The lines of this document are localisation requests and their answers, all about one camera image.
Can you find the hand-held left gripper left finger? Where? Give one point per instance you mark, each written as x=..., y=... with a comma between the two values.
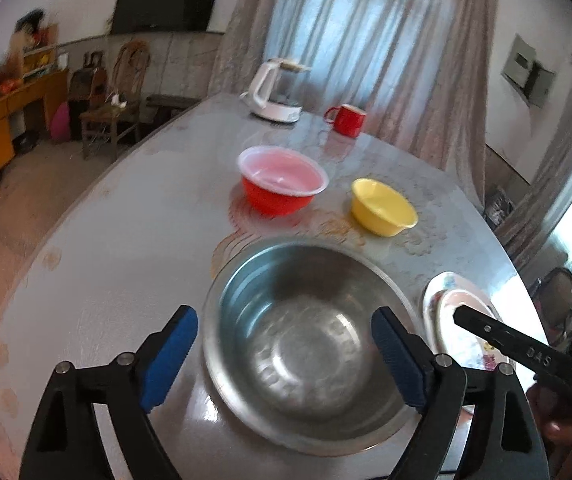
x=168, y=360

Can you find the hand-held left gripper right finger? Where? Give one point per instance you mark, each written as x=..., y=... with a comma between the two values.
x=398, y=360

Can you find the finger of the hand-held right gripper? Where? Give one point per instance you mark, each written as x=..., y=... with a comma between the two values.
x=526, y=350

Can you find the rose-print white plate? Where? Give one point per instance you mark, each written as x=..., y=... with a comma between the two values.
x=458, y=347

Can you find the large decorated white plate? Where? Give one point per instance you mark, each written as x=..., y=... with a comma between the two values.
x=430, y=300

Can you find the stainless steel bowl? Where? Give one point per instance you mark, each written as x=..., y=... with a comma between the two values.
x=306, y=350

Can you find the yellow plastic bowl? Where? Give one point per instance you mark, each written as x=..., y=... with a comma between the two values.
x=381, y=210

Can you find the red plastic bowl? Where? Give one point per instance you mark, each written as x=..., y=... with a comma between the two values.
x=278, y=195

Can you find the dark round-back chair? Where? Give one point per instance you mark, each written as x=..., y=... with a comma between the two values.
x=558, y=305

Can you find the pile of bags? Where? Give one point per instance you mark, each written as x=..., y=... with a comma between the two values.
x=498, y=205

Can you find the narrow beige curtain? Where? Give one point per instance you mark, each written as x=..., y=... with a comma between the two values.
x=551, y=170

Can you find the red mug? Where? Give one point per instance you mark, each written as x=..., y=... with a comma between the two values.
x=348, y=121

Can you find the wooden chair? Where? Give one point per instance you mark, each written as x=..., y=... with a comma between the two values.
x=115, y=115

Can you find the pink bag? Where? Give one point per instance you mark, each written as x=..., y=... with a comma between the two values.
x=59, y=122

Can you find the white electric kettle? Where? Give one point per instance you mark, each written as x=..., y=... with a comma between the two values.
x=271, y=95

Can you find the black speaker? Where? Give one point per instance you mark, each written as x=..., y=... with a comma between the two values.
x=83, y=85

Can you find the orange wooden desk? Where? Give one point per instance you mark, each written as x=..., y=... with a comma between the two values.
x=0, y=120

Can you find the wide beige curtain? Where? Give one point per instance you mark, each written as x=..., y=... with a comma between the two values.
x=366, y=50

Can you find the cluttered small shelf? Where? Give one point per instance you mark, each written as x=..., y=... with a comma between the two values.
x=35, y=45

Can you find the grey wall electrical box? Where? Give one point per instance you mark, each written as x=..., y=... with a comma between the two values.
x=523, y=67

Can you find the black wall television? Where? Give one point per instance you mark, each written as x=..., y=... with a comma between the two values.
x=165, y=0

